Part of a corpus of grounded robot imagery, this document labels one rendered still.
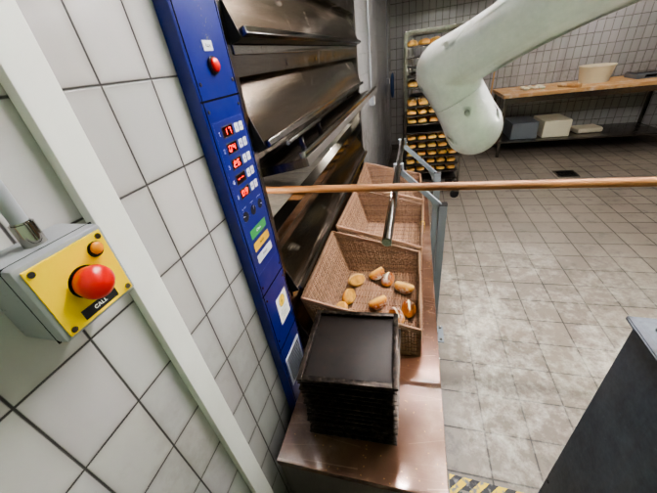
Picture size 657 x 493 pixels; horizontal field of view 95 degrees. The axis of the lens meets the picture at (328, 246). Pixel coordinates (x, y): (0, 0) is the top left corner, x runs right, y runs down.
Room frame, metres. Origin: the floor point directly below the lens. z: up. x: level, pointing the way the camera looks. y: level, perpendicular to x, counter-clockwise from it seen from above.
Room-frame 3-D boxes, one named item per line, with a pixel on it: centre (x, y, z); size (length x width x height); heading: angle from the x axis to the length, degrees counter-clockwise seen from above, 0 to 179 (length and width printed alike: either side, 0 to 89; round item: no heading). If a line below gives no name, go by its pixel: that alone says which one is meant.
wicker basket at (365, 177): (2.25, -0.56, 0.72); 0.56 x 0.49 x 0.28; 163
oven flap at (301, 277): (1.75, -0.11, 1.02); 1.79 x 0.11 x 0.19; 162
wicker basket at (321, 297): (1.11, -0.17, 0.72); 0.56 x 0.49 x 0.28; 162
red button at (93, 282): (0.29, 0.27, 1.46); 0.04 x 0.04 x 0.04; 72
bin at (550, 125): (4.72, -3.70, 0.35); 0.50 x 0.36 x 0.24; 163
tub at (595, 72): (4.66, -4.13, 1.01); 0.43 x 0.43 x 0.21
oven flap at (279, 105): (1.75, -0.11, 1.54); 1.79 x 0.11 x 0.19; 162
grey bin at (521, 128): (4.85, -3.30, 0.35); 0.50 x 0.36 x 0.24; 162
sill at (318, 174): (1.75, -0.09, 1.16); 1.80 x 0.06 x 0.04; 162
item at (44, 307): (0.31, 0.32, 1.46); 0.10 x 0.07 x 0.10; 162
